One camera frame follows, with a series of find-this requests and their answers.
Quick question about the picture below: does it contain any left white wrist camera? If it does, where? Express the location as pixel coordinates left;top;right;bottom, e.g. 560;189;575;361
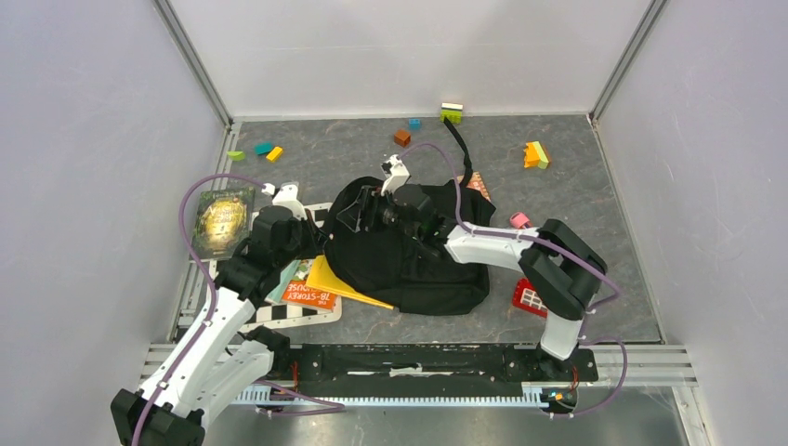
260;181;308;220

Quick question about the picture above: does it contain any yellow book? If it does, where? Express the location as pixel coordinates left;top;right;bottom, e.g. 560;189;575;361
306;256;394;310

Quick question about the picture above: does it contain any small orange spiral notebook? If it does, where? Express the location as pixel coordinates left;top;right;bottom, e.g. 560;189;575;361
456;171;492;203

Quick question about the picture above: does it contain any green half round block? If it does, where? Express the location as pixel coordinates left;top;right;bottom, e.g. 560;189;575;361
227;151;246;162

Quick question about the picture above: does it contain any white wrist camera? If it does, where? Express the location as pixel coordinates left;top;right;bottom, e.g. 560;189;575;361
260;181;308;220
381;154;411;195

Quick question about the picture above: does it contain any teal block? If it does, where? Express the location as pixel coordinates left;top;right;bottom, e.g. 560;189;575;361
254;142;274;156

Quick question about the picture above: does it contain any brown orange cube block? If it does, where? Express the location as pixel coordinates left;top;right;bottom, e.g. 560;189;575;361
393;129;412;148

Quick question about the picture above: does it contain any dark green fantasy book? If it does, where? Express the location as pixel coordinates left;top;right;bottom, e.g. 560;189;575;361
191;187;256;261

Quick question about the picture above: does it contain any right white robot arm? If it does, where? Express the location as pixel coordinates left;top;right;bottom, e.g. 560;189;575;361
324;177;607;379

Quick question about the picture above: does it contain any black white chessboard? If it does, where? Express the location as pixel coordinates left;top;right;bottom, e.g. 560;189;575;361
207;202;344;335

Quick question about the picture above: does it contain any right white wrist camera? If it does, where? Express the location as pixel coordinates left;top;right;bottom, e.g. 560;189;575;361
381;154;411;195

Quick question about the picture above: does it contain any pink capped marker tube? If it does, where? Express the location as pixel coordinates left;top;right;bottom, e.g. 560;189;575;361
509;212;532;230

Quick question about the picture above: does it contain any green white block stack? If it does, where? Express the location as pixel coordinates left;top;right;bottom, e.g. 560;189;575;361
440;102;464;125

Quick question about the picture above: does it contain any red window toy brick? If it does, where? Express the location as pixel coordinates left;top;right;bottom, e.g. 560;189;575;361
512;278;547;319

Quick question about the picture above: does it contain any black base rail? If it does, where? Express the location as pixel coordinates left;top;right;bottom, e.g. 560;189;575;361
241;327;599;404

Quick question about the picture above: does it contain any orange treehouse book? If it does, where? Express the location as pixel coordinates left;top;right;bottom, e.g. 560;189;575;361
281;259;337;311

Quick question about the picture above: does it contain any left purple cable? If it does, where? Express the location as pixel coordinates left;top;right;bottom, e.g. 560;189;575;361
130;173;275;446

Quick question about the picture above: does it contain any teal book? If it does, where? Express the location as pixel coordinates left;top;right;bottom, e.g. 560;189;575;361
265;259;300;305

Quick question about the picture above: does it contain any yellow orange block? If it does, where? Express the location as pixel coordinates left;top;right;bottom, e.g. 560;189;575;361
266;146;283;163

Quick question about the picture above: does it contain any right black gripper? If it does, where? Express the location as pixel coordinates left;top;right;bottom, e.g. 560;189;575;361
336;185;420;242

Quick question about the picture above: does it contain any black student backpack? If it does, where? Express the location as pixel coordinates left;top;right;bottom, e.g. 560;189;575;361
322;116;497;317

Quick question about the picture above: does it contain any orange green block stack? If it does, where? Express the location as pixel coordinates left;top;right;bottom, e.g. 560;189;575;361
524;141;551;169

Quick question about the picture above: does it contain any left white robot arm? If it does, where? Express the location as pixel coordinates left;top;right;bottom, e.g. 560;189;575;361
111;204;321;445

